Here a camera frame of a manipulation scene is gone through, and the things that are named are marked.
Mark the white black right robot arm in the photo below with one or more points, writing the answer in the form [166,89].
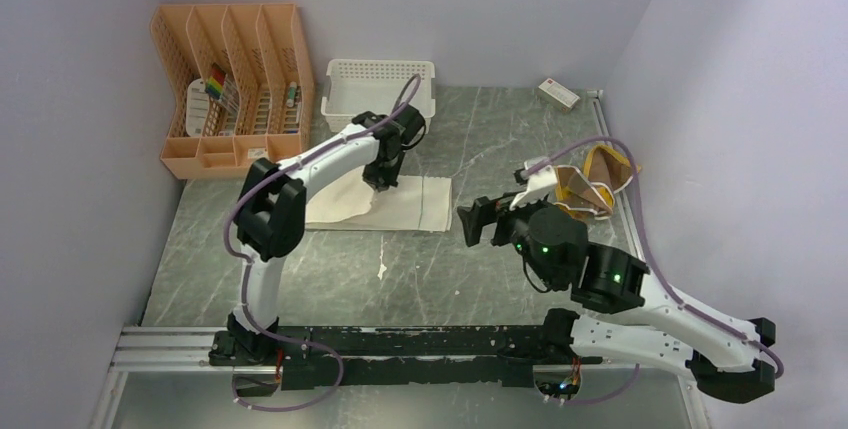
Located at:
[620,307]

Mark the white towel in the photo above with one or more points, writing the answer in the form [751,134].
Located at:
[417,203]

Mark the aluminium side rail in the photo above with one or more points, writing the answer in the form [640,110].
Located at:
[611,173]

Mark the white plastic basket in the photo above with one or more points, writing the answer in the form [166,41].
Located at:
[357,85]

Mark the small white label tag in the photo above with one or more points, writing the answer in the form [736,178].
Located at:
[256,153]

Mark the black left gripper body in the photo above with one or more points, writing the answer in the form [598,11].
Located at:
[385,174]

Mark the white tag card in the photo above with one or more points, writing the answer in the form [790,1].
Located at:
[197,108]

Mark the small white red box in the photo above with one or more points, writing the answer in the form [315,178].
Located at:
[557,95]

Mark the rainbow colour swatch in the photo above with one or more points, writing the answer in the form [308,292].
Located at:
[215,82]

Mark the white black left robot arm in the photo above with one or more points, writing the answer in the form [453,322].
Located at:
[270,220]

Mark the orange plastic file organizer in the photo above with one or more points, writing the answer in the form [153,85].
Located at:
[262,48]

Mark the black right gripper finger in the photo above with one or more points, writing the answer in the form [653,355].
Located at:
[489,206]
[473,224]

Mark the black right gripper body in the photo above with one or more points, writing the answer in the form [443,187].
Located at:
[520,243]

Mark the brown and yellow towel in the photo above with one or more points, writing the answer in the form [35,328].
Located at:
[588,192]

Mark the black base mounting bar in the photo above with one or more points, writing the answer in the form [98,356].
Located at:
[320,356]

